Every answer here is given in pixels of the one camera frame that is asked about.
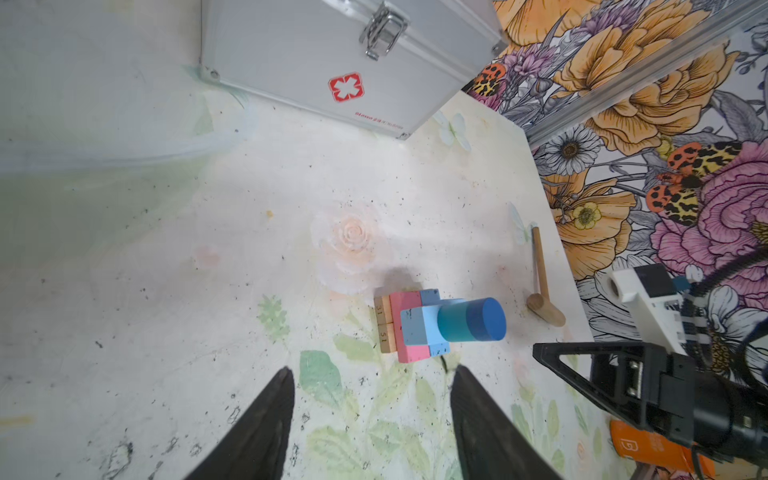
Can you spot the orange plastic bottle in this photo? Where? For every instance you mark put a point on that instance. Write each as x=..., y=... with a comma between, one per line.
x=672, y=461

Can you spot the pink rectangular block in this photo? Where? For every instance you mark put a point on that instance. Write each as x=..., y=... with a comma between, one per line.
x=402, y=304

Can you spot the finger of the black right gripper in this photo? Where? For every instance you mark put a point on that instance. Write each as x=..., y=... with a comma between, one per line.
x=570, y=369

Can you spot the clear plastic bowl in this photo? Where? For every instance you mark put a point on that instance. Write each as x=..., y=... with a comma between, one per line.
x=74, y=102

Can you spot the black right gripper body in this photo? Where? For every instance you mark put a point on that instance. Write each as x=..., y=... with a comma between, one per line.
x=653, y=390

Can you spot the small wooden stick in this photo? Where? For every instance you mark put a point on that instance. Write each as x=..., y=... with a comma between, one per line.
x=539, y=303

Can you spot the light blue cube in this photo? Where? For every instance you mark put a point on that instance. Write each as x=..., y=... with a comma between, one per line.
x=420, y=327

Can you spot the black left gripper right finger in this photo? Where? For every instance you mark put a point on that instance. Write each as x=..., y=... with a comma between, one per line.
x=489, y=445

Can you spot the silver aluminium case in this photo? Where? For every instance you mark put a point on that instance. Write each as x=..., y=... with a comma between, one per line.
x=387, y=66

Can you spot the dark blue round block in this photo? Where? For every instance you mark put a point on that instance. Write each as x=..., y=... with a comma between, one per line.
x=486, y=320

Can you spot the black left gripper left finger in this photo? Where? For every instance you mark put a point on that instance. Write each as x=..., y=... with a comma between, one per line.
x=257, y=444

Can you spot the natural wood block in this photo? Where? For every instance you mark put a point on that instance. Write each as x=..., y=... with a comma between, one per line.
x=383, y=310
x=387, y=339

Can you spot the blue rectangular block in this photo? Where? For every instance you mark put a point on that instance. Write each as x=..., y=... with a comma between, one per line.
x=431, y=303

